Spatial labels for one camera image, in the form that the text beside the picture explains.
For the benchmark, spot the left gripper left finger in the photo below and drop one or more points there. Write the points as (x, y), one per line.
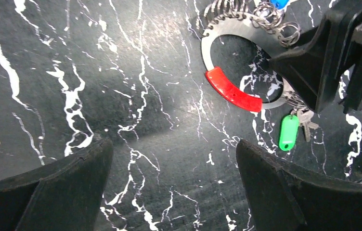
(64, 195)

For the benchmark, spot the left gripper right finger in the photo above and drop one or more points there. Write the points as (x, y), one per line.
(284, 196)

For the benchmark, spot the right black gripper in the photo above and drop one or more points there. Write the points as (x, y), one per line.
(313, 66)

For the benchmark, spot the silver key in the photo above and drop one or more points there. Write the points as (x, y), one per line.
(305, 117)

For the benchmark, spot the metal keyring red grip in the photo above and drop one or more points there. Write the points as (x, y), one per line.
(238, 38)

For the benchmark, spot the green key tag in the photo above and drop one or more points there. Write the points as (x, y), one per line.
(288, 132)

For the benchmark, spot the blue key tag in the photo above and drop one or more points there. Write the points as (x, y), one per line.
(279, 4)

